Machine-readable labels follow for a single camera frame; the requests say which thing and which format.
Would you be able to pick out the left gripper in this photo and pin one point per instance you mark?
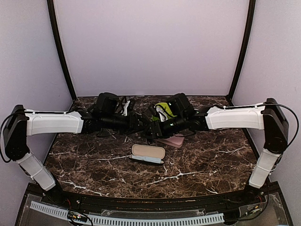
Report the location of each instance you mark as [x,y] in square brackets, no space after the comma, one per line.
[134,126]

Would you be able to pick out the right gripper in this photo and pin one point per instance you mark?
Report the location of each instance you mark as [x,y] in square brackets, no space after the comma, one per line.
[155,125]

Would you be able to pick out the black sunglasses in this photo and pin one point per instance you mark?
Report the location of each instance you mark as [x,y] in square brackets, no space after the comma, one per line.
[148,135]

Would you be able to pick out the pink glasses case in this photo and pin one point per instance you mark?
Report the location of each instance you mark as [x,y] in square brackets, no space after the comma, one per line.
[174,141]

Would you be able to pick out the black glasses case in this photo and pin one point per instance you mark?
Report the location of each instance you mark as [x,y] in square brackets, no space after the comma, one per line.
[148,150]

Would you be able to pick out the blue cleaning cloth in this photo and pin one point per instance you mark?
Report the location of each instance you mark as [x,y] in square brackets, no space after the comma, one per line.
[147,159]

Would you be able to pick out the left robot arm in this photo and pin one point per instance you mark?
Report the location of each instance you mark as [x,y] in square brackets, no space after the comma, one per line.
[107,113]

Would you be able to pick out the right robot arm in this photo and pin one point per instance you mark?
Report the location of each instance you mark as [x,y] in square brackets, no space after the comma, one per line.
[267,116]

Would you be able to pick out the green bowl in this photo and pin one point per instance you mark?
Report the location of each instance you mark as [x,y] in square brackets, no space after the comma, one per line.
[165,109]

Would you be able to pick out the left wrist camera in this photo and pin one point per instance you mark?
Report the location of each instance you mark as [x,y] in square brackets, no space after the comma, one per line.
[128,107]

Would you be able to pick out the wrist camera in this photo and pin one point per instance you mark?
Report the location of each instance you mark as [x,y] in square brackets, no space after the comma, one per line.
[158,114]
[128,107]

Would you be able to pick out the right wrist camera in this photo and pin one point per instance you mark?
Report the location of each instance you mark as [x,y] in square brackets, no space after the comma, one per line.
[158,114]

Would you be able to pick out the black front rail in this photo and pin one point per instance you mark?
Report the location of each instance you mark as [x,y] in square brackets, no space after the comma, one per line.
[227,202]

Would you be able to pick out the white slotted cable duct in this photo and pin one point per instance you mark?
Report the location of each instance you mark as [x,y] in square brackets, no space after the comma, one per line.
[126,218]

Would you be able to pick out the left black frame post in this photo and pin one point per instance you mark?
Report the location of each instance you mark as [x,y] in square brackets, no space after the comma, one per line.
[59,49]

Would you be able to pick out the black frame post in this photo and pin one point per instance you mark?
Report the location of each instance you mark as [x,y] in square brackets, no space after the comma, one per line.
[59,49]
[243,49]

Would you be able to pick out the right black frame post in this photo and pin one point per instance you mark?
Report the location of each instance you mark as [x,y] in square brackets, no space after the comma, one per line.
[243,49]

